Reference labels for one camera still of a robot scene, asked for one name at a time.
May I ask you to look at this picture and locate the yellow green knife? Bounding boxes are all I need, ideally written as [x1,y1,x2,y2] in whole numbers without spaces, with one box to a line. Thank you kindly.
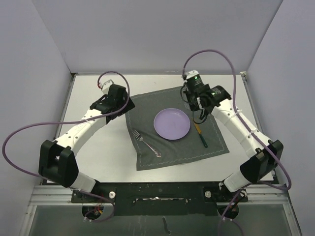
[193,122,208,148]

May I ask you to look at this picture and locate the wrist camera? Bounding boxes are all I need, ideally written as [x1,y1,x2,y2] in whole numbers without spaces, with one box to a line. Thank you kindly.
[99,79,115,94]
[183,70,204,92]

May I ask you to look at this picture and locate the grey cloth placemat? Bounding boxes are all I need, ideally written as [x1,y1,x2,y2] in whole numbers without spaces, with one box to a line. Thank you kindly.
[126,87,229,171]

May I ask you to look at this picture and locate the aluminium frame rail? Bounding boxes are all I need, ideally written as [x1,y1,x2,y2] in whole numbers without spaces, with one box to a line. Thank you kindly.
[20,182,301,236]

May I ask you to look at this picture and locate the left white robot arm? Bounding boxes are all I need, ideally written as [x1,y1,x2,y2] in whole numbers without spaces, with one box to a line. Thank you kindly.
[38,82,135,202]

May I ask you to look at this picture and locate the purple plastic plate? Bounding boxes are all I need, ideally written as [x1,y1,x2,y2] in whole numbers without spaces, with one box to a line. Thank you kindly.
[153,108,190,141]

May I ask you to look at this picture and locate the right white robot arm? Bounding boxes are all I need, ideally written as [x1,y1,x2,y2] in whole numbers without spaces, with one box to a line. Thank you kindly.
[180,83,284,201]

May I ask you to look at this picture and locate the ornate silver fork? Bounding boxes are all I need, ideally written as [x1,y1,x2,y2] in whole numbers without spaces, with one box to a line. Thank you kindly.
[132,129,162,158]

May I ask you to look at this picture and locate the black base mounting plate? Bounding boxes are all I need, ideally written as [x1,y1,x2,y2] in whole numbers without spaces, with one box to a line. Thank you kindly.
[71,181,248,217]

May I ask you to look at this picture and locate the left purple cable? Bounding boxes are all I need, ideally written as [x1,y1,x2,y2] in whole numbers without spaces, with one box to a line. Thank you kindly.
[1,71,130,223]

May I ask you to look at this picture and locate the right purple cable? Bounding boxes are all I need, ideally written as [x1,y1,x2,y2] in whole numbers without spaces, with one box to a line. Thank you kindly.
[182,49,292,236]

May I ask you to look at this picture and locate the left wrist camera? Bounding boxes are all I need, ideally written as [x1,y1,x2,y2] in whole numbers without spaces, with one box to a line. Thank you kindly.
[99,79,115,94]

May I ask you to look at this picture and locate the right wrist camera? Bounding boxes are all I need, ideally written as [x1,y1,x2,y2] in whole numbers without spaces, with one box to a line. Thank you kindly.
[183,70,204,92]

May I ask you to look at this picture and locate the purple cable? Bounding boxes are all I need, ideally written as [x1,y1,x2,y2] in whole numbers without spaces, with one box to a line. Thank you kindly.
[1,71,130,223]
[182,49,292,236]

